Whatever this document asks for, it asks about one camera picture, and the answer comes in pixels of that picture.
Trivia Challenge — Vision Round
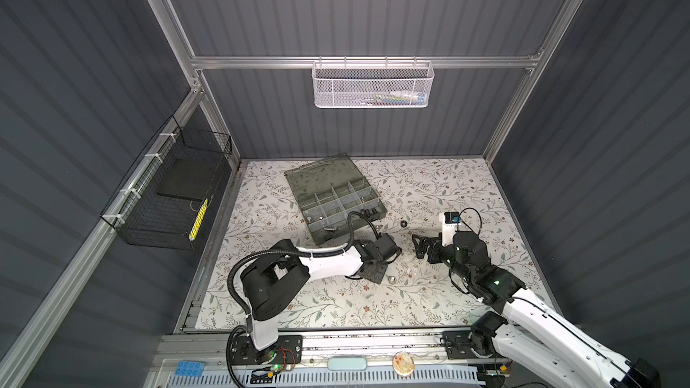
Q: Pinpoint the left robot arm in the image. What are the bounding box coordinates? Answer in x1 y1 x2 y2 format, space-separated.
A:
227 234 402 352

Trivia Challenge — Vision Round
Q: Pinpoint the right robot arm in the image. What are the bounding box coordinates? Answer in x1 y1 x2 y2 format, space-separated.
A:
411 231 661 387

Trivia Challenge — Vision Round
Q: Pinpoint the floral table mat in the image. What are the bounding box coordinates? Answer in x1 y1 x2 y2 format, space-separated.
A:
193 158 553 331

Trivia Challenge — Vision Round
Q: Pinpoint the grey compartment organizer box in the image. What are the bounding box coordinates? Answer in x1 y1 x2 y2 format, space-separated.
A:
285 154 387 249

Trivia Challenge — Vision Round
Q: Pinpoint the round tape roll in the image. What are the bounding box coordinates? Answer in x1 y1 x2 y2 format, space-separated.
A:
392 351 415 377

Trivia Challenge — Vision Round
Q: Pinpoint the blue block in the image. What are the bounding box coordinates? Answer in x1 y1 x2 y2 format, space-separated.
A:
174 361 206 378

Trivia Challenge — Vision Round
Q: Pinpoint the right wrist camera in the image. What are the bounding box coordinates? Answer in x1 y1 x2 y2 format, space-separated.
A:
440 211 463 246

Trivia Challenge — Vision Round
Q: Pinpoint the black corrugated cable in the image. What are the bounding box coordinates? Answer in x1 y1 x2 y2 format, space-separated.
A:
225 209 381 316

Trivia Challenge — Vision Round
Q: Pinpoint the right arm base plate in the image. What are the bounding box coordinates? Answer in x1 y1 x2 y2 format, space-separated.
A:
440 331 501 359

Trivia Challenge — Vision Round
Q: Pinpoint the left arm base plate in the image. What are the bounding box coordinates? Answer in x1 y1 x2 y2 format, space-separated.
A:
226 334 304 366

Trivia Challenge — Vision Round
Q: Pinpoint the white wire mesh basket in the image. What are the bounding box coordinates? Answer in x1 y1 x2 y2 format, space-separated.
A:
311 60 435 109

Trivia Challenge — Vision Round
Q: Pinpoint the black wire basket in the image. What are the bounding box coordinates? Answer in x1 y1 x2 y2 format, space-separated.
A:
102 119 235 251

